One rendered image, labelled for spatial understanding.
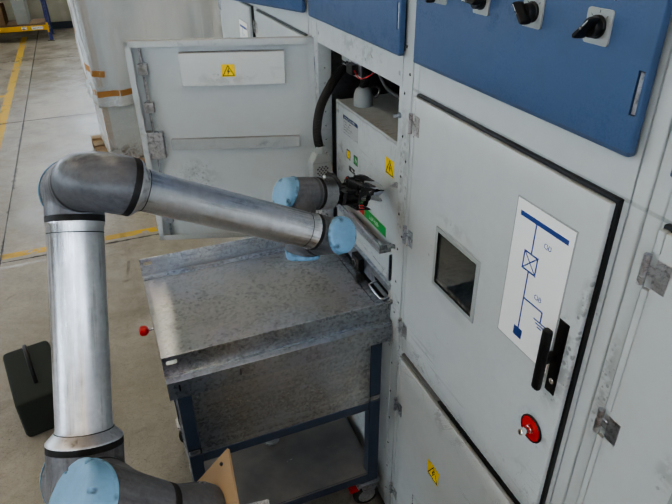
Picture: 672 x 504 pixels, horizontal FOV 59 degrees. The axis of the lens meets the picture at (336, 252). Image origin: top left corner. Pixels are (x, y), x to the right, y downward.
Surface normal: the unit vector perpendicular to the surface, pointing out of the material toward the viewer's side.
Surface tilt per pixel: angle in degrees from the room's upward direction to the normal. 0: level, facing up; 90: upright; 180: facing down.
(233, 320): 0
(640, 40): 90
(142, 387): 0
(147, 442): 0
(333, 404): 90
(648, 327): 90
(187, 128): 90
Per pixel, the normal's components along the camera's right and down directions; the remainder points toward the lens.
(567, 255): -0.93, 0.20
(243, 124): 0.06, 0.51
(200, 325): -0.01, -0.86
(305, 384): 0.37, 0.47
